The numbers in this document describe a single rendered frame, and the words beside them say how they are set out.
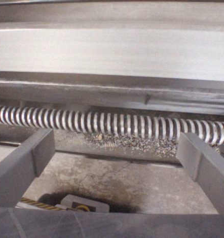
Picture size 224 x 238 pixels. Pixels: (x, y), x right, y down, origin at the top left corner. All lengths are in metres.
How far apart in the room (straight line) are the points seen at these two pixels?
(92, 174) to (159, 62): 0.93
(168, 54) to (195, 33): 0.03
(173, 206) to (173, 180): 0.15
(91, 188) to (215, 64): 0.98
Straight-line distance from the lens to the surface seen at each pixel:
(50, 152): 0.16
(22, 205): 0.91
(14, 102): 0.72
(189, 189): 1.12
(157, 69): 0.21
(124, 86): 0.27
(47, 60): 0.24
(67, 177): 1.13
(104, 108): 0.64
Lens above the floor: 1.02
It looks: 80 degrees down
